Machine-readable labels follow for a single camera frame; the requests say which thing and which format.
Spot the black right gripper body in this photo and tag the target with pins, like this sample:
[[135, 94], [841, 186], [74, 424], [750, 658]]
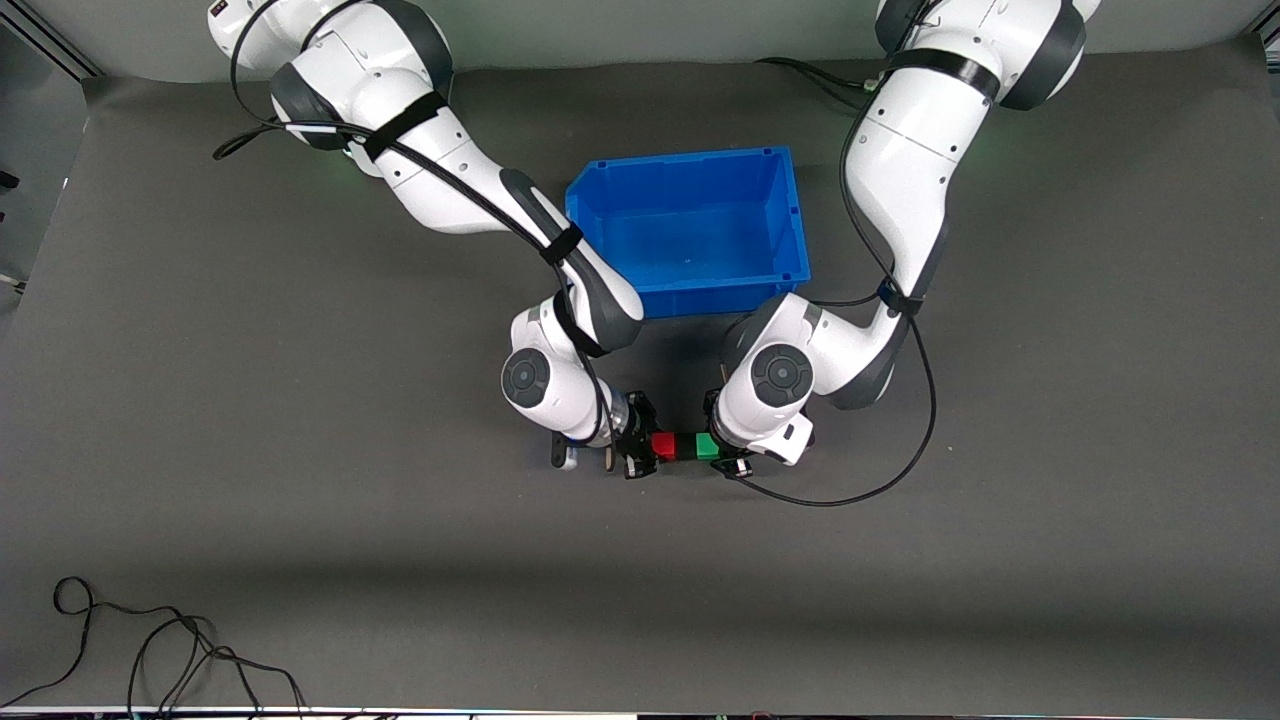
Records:
[[638, 432]]

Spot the dark grey table mat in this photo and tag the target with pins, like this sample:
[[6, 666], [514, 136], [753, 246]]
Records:
[[600, 560]]

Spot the small red cube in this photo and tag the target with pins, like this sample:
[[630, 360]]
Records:
[[663, 446]]

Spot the small green cube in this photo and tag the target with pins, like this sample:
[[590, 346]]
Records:
[[707, 446]]

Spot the blue plastic storage bin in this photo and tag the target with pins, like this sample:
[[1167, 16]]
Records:
[[700, 230]]

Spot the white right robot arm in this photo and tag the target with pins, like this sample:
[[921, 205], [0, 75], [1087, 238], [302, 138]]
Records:
[[450, 180]]

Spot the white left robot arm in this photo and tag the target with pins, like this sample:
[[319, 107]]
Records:
[[900, 170]]

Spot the small black cube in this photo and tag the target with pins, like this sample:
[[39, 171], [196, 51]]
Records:
[[686, 448]]

